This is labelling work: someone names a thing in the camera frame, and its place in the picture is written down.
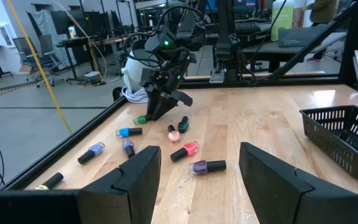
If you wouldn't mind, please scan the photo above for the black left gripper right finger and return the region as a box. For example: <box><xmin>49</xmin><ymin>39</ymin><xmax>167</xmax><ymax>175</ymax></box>
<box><xmin>239</xmin><ymin>142</ymin><xmax>357</xmax><ymax>224</ymax></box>

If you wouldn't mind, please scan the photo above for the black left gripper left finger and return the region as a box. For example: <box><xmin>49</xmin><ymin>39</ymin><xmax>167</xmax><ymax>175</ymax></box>
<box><xmin>79</xmin><ymin>146</ymin><xmax>162</xmax><ymax>224</ymax></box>

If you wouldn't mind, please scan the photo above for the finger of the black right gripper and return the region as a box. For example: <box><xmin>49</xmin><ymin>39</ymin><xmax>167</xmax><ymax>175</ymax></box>
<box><xmin>146</xmin><ymin>91</ymin><xmax>175</xmax><ymax>121</ymax></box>
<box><xmin>170</xmin><ymin>90</ymin><xmax>194</xmax><ymax>107</ymax></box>

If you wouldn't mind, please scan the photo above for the green nail polish bottle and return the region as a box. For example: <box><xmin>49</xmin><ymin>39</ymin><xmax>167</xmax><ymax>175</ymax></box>
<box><xmin>133</xmin><ymin>114</ymin><xmax>152</xmax><ymax>125</ymax></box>

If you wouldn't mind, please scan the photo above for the dark teal nail polish bottle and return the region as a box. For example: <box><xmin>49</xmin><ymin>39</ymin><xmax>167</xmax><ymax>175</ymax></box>
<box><xmin>178</xmin><ymin>116</ymin><xmax>190</xmax><ymax>134</ymax></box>

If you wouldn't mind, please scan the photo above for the pale pink nail polish bottle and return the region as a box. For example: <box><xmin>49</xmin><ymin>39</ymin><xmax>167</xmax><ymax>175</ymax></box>
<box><xmin>167</xmin><ymin>124</ymin><xmax>181</xmax><ymax>144</ymax></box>

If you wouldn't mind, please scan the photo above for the lavender nail polish bottle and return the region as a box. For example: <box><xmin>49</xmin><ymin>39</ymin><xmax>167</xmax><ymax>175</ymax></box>
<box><xmin>122</xmin><ymin>139</ymin><xmax>136</xmax><ymax>159</ymax></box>

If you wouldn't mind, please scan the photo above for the bright blue nail polish bottle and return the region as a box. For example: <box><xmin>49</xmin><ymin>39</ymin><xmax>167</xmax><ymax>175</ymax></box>
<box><xmin>116</xmin><ymin>126</ymin><xmax>143</xmax><ymax>138</ymax></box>

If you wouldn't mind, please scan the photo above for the coral nail polish bottle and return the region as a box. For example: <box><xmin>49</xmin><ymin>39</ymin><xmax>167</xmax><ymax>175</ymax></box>
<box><xmin>170</xmin><ymin>141</ymin><xmax>200</xmax><ymax>163</ymax></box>

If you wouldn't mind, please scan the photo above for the periwinkle blue nail polish bottle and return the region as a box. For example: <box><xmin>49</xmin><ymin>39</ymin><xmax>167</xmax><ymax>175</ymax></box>
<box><xmin>77</xmin><ymin>141</ymin><xmax>106</xmax><ymax>166</ymax></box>

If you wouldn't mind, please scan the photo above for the dark purple nail polish bottle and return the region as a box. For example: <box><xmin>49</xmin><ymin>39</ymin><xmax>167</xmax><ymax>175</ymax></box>
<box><xmin>189</xmin><ymin>159</ymin><xmax>227</xmax><ymax>175</ymax></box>

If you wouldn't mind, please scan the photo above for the gold nail polish bottle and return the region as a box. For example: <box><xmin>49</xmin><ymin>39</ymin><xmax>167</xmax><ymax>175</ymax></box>
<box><xmin>34</xmin><ymin>172</ymin><xmax>65</xmax><ymax>191</ymax></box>

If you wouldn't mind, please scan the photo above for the white floor box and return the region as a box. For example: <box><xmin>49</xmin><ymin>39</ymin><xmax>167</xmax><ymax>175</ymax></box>
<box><xmin>83</xmin><ymin>70</ymin><xmax>103</xmax><ymax>85</ymax></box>

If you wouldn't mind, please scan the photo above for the black slotted plastic basket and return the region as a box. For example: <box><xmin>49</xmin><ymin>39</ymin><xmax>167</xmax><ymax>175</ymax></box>
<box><xmin>299</xmin><ymin>105</ymin><xmax>358</xmax><ymax>180</ymax></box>

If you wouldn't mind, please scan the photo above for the black workbench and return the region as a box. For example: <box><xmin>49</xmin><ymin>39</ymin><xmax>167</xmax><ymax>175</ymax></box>
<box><xmin>242</xmin><ymin>30</ymin><xmax>349</xmax><ymax>74</ymax></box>

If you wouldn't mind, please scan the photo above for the black desk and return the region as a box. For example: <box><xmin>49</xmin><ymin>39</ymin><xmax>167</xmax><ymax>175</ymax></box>
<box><xmin>57</xmin><ymin>34</ymin><xmax>127</xmax><ymax>85</ymax></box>

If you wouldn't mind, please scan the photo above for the green and white board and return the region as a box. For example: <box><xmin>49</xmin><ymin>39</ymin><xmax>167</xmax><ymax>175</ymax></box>
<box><xmin>270</xmin><ymin>0</ymin><xmax>295</xmax><ymax>42</ymax></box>

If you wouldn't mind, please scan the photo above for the grey office chair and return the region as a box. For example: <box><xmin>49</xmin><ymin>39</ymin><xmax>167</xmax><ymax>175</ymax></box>
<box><xmin>12</xmin><ymin>36</ymin><xmax>40</xmax><ymax>83</ymax></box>
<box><xmin>32</xmin><ymin>34</ymin><xmax>62</xmax><ymax>88</ymax></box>

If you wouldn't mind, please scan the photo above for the grey bag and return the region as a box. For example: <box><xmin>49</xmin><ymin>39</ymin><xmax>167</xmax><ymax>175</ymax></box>
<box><xmin>277</xmin><ymin>24</ymin><xmax>328</xmax><ymax>48</ymax></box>

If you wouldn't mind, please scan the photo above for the grey patterned curtain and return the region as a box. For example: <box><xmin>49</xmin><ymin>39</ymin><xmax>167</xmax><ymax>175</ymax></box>
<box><xmin>29</xmin><ymin>10</ymin><xmax>78</xmax><ymax>70</ymax></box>

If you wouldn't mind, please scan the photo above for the person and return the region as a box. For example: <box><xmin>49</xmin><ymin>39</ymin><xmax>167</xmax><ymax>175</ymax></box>
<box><xmin>301</xmin><ymin>0</ymin><xmax>339</xmax><ymax>63</ymax></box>

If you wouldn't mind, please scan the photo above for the black aluminium table frame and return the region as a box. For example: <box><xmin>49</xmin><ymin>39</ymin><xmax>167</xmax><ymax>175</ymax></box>
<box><xmin>1</xmin><ymin>0</ymin><xmax>358</xmax><ymax>191</ymax></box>

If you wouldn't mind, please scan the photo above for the yellow hanging cable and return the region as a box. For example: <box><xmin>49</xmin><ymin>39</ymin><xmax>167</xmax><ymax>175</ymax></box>
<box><xmin>5</xmin><ymin>0</ymin><xmax>74</xmax><ymax>135</ymax></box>

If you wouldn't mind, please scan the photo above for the black floor cable ramp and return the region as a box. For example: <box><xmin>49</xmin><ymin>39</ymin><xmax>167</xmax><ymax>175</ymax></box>
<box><xmin>0</xmin><ymin>79</ymin><xmax>43</xmax><ymax>98</ymax></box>

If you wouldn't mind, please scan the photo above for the white wall unit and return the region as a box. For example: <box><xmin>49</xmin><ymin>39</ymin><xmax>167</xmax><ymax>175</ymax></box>
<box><xmin>0</xmin><ymin>23</ymin><xmax>17</xmax><ymax>48</ymax></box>

